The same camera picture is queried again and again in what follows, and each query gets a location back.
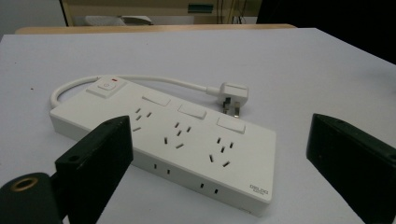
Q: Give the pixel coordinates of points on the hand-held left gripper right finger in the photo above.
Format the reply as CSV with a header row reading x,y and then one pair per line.
x,y
358,155

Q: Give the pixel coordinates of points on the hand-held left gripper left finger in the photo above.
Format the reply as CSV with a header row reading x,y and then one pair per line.
x,y
96,161

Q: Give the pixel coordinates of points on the white power strip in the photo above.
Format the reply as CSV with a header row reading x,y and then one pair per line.
x,y
193,140

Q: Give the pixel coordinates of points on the white three-pin plug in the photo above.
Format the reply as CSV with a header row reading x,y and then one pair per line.
x,y
234,96

